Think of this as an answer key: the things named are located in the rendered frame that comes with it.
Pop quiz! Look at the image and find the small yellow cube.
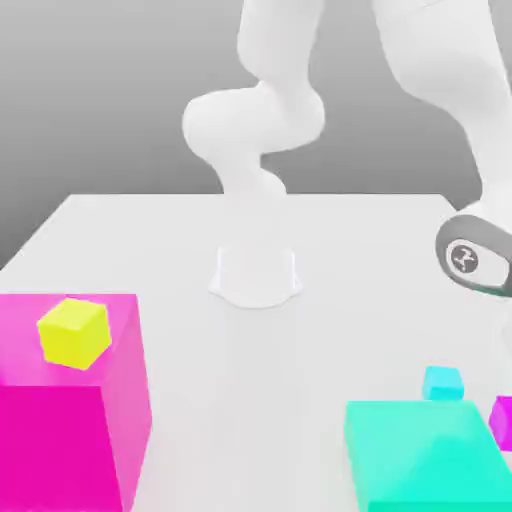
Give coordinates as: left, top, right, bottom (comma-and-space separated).
36, 296, 113, 372

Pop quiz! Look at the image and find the small cyan cube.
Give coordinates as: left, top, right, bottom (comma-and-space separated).
421, 365, 466, 402

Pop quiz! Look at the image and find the small magenta cube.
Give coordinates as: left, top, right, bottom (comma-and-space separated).
488, 394, 512, 453

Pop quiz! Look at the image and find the large turquoise box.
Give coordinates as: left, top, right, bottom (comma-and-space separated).
343, 399, 512, 512

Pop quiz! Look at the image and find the large pink box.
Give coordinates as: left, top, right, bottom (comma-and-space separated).
0, 293, 154, 512

